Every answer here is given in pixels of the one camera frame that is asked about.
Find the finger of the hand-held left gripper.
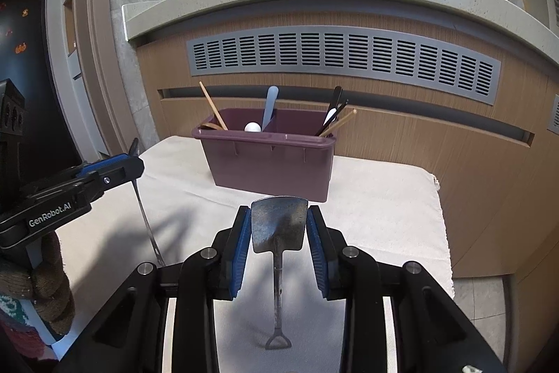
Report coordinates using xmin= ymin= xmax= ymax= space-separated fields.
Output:
xmin=70 ymin=153 xmax=146 ymax=181
xmin=85 ymin=168 xmax=140 ymax=203

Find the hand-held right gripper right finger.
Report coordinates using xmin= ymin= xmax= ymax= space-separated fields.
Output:
xmin=306 ymin=205 xmax=509 ymax=373

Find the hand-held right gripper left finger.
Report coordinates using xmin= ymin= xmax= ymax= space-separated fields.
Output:
xmin=57 ymin=205 xmax=254 ymax=373

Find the shovel-shaped metal spoon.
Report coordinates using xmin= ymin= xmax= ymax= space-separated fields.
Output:
xmin=250 ymin=195 xmax=308 ymax=352

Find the metal spoon with smiley handle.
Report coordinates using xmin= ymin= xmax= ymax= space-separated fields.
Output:
xmin=129 ymin=137 xmax=167 ymax=267

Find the purple plastic utensil holder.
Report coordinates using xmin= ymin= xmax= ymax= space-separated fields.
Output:
xmin=191 ymin=107 xmax=337 ymax=203

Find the wooden chopstick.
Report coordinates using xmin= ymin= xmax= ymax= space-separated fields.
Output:
xmin=319 ymin=109 xmax=358 ymax=137
xmin=199 ymin=81 xmax=228 ymax=131

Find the person's left forearm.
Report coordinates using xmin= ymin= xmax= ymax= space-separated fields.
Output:
xmin=0 ymin=294 xmax=55 ymax=365

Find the person's left hand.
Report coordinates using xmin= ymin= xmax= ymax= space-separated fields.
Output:
xmin=0 ymin=231 xmax=76 ymax=336

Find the white tablecloth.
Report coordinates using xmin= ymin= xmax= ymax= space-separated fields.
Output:
xmin=41 ymin=135 xmax=457 ymax=373

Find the black door with stickers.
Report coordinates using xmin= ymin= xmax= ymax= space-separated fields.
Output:
xmin=0 ymin=0 xmax=84 ymax=181

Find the light blue spoon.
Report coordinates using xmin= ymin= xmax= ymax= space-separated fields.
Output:
xmin=261 ymin=86 xmax=280 ymax=133

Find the wooden cabinet front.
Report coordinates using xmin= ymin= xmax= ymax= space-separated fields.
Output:
xmin=135 ymin=23 xmax=559 ymax=373

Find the brown door frame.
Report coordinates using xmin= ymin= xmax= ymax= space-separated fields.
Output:
xmin=44 ymin=0 xmax=145 ymax=155

